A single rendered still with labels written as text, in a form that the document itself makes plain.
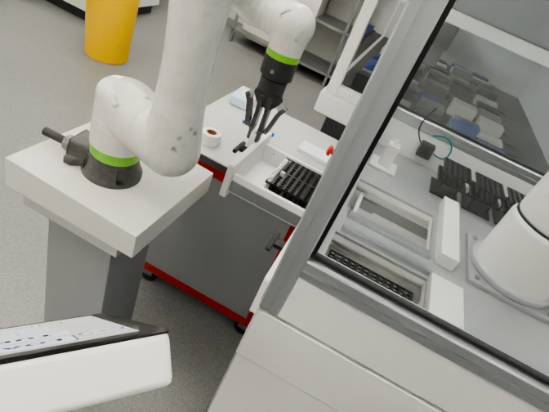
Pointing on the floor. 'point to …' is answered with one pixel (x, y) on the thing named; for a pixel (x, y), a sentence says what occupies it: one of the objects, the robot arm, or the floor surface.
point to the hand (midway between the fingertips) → (252, 140)
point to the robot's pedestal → (87, 272)
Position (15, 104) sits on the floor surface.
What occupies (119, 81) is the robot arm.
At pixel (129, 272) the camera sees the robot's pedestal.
